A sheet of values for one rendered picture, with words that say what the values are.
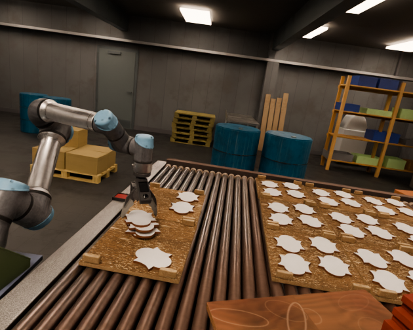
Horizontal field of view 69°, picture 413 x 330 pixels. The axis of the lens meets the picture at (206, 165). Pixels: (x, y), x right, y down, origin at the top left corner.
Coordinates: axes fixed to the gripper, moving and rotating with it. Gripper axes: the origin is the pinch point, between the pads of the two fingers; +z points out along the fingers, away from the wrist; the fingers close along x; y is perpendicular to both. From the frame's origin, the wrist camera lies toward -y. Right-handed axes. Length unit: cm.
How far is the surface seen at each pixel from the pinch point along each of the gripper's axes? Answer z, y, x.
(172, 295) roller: 6.8, -41.1, -3.6
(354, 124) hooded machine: -9, 442, -618
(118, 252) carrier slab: 5.2, -16.4, 10.3
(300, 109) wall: -24, 568, -546
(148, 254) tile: 4.1, -21.3, 0.3
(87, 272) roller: 6.9, -24.1, 20.9
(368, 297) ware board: -5, -68, -53
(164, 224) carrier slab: 5.2, 2.2, -11.8
